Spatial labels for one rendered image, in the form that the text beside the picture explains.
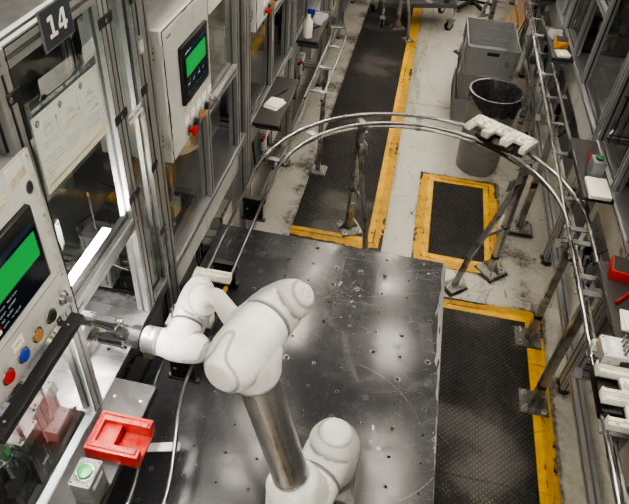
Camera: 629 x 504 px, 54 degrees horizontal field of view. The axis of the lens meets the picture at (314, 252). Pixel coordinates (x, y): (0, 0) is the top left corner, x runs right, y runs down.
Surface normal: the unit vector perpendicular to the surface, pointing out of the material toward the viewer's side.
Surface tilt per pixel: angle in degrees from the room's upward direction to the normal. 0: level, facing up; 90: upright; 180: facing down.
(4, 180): 90
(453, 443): 0
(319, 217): 0
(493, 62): 91
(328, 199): 0
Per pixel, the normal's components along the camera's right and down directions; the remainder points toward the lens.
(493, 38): -0.16, 0.64
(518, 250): 0.07, -0.74
